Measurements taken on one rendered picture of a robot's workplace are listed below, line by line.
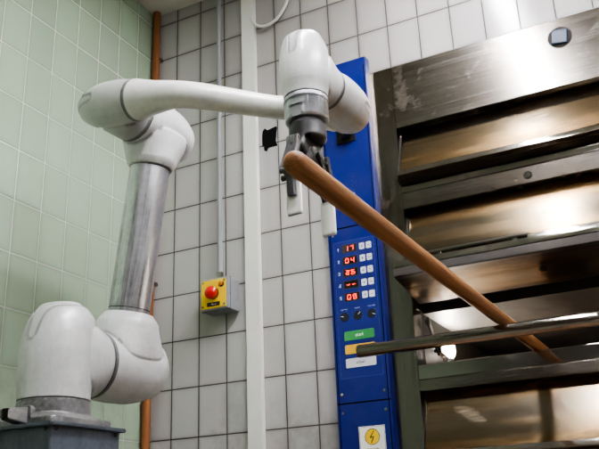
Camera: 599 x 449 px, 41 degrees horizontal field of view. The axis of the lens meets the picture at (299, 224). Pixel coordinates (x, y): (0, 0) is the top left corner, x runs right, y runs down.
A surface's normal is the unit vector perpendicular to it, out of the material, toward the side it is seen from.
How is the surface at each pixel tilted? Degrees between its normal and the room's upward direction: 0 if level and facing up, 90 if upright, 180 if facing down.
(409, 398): 90
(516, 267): 171
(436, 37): 90
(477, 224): 70
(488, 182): 90
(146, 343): 95
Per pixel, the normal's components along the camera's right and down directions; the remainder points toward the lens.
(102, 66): 0.89, -0.19
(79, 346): 0.72, -0.29
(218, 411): -0.46, -0.29
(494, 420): -0.44, -0.60
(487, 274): -0.03, 0.88
